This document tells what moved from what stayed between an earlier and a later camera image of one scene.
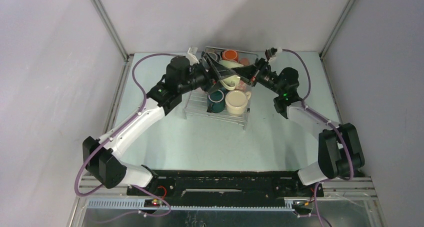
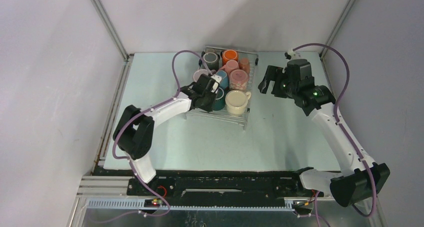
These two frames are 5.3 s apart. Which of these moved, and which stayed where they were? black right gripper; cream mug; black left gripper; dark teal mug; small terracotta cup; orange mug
Moved: black right gripper; black left gripper
Stayed: orange mug; cream mug; small terracotta cup; dark teal mug
